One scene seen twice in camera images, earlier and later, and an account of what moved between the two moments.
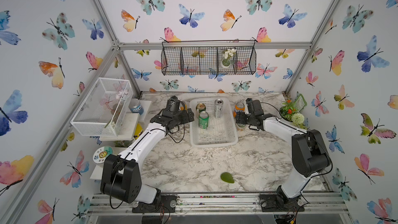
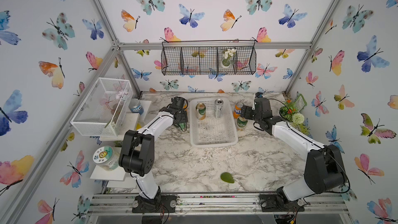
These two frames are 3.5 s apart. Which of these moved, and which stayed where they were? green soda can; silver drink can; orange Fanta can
Moved: green soda can
Stayed: orange Fanta can; silver drink can
